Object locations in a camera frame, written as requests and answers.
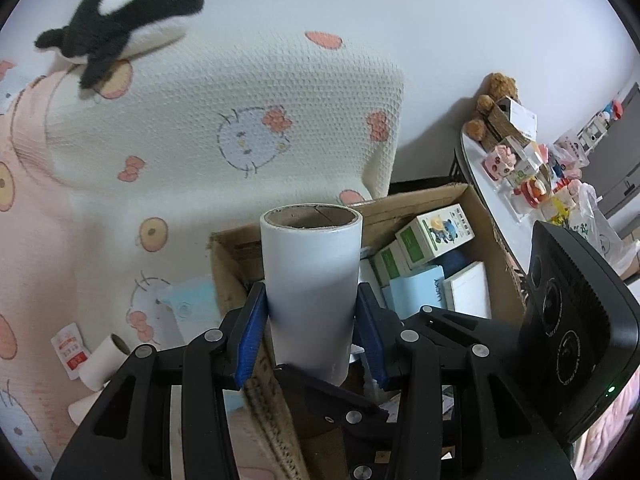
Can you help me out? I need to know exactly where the white paper roll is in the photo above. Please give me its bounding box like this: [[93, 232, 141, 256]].
[[79, 334, 130, 392], [260, 204, 362, 386], [67, 390, 103, 427]]

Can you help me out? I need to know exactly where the white green cartoon carton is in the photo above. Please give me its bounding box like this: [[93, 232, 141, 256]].
[[396, 204, 475, 269]]

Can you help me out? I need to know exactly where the green white small carton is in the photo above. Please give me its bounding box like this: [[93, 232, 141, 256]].
[[372, 240, 412, 287]]

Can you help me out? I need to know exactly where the red white sachet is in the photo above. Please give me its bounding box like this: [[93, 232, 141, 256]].
[[50, 323, 91, 380]]

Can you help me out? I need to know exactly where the white side table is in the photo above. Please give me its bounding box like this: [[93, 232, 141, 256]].
[[456, 129, 640, 281]]

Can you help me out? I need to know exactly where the light blue refill pouch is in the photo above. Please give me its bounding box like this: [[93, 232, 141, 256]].
[[157, 278, 222, 344]]

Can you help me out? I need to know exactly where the cardboard box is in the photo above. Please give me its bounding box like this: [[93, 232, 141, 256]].
[[209, 183, 524, 479]]

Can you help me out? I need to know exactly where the pink cake figurine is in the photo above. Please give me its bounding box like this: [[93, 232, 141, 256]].
[[482, 144, 518, 182]]

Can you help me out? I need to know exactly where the pink Hello Kitty blanket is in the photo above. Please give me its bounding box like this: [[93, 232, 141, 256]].
[[1, 72, 87, 479]]

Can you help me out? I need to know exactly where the brown teddy bear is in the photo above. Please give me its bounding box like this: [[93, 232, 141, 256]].
[[463, 73, 520, 143]]

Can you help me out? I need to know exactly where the cream Hello Kitty pillow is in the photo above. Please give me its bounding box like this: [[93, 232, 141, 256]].
[[46, 32, 404, 348]]

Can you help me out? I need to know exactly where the orca plush toy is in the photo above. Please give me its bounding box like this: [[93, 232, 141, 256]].
[[35, 0, 205, 90]]

